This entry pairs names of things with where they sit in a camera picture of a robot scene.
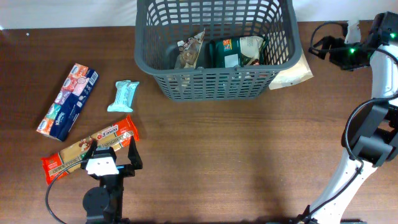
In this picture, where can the green snack bag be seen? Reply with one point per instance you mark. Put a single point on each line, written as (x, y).
(238, 51)

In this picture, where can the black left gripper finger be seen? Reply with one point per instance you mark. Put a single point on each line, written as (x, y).
(134, 156)
(89, 153)

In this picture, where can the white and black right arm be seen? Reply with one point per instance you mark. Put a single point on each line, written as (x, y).
(370, 135)

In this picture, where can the orange spaghetti packet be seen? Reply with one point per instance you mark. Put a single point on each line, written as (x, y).
(117, 136)

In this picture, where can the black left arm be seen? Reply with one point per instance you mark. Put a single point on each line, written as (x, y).
(104, 203)

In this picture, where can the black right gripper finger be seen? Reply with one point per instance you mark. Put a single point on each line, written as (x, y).
(320, 53)
(326, 43)

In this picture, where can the grey plastic lattice basket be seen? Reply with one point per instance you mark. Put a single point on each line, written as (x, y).
(161, 24)

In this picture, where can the brown snack bag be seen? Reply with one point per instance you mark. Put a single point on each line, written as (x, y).
(189, 51)

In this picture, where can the beige powder pouch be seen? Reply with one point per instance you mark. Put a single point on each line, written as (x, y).
(299, 73)

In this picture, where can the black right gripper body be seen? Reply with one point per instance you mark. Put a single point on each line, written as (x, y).
(347, 55)

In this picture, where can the Kleenex tissue multipack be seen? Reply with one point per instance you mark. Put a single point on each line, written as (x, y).
(69, 102)

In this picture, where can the mint green wrapped bar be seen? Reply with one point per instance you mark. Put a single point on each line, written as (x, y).
(124, 97)

